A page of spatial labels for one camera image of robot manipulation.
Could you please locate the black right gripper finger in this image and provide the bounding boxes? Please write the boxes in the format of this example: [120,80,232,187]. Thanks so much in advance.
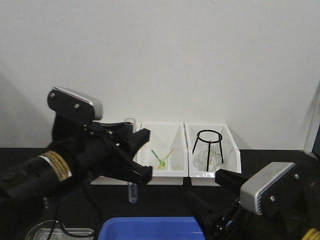
[184,190,223,240]
[215,169,249,199]

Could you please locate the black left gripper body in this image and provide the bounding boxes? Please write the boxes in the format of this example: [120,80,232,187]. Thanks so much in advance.
[51,114,136,181]

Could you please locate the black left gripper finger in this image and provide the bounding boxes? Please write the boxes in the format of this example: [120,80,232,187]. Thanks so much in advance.
[99,149,153,185]
[118,128,151,158]

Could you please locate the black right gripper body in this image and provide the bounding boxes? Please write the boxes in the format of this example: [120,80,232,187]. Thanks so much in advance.
[204,199,288,240]

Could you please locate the clear glass test tube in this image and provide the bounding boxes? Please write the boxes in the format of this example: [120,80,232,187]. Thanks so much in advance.
[124,118,138,204]

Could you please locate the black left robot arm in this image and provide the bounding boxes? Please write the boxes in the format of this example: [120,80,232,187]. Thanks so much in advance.
[0,114,153,240]

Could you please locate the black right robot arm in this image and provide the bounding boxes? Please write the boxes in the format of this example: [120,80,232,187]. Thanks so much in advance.
[184,162,320,240]

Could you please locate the left white storage bin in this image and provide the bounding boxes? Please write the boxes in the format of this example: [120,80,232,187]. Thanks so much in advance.
[91,118,138,192]

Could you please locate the white storage bin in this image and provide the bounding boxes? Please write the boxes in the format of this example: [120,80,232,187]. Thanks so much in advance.
[137,122,189,186]
[91,118,138,192]
[184,123,242,187]

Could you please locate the green yellow stirrers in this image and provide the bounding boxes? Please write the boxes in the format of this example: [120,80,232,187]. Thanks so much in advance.
[150,148,175,171]

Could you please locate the middle white storage bin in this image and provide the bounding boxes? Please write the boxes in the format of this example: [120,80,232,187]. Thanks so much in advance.
[137,122,189,186]

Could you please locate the clear glass flask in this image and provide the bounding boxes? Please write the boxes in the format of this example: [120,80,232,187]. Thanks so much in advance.
[195,141,223,172]

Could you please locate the right white storage bin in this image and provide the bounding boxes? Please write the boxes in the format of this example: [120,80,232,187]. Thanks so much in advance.
[184,123,242,187]

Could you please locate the blue plastic tray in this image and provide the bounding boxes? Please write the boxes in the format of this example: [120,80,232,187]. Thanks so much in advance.
[98,216,205,240]

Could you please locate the clear glass beaker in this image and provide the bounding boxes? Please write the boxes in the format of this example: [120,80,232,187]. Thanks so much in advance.
[24,220,66,240]

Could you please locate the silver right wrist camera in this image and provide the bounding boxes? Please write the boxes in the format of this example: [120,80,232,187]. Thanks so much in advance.
[239,162,296,216]

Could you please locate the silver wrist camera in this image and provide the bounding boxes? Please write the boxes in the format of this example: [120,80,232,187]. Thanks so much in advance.
[47,86,103,125]
[239,162,296,216]

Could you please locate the black power cable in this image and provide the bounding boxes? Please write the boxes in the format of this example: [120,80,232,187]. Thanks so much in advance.
[47,174,103,240]

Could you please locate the black wire tripod stand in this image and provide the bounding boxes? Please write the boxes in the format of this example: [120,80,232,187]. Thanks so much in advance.
[192,129,224,172]

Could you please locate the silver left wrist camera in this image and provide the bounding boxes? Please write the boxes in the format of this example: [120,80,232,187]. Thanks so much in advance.
[47,86,103,125]

